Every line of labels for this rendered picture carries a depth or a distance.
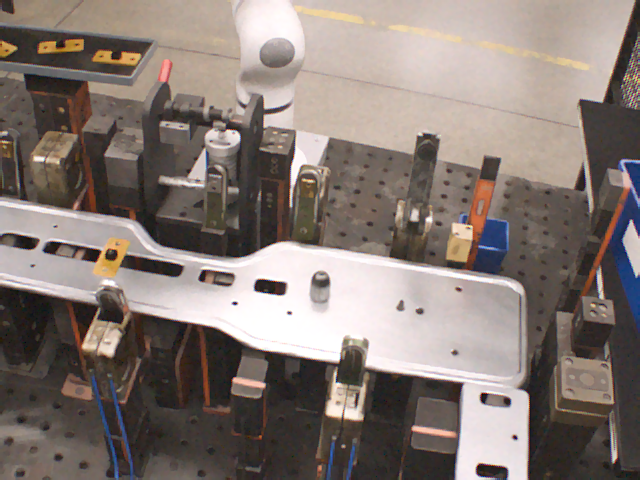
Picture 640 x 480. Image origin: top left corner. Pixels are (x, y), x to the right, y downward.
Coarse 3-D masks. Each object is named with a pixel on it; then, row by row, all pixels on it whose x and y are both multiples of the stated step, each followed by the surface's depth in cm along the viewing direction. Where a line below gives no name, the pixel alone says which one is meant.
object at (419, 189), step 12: (420, 132) 121; (432, 132) 121; (420, 144) 119; (432, 144) 119; (420, 156) 119; (432, 156) 119; (420, 168) 125; (432, 168) 123; (420, 180) 126; (432, 180) 124; (408, 192) 126; (420, 192) 127; (408, 204) 127; (420, 204) 128; (408, 216) 129; (420, 228) 130
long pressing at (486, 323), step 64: (0, 256) 126; (64, 256) 127; (192, 256) 128; (256, 256) 130; (320, 256) 131; (192, 320) 120; (256, 320) 120; (320, 320) 121; (384, 320) 122; (448, 320) 123; (512, 320) 124; (512, 384) 115
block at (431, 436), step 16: (432, 400) 114; (416, 416) 112; (432, 416) 112; (448, 416) 113; (416, 432) 110; (432, 432) 110; (448, 432) 111; (416, 448) 108; (432, 448) 109; (448, 448) 109; (400, 464) 126; (416, 464) 111; (432, 464) 111; (448, 464) 110
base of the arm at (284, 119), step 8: (240, 112) 163; (280, 112) 162; (288, 112) 164; (264, 120) 162; (272, 120) 162; (280, 120) 163; (288, 120) 165; (288, 128) 167; (296, 152) 180; (296, 160) 178; (304, 160) 179; (296, 168) 176; (296, 176) 175
